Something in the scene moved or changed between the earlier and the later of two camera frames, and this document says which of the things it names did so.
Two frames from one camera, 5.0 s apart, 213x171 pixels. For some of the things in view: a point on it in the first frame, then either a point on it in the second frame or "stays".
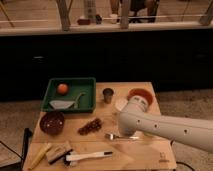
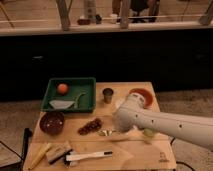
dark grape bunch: [92, 126] stays
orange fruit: [62, 89] stays
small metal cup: [108, 95] stays
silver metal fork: [111, 136] -> [107, 132]
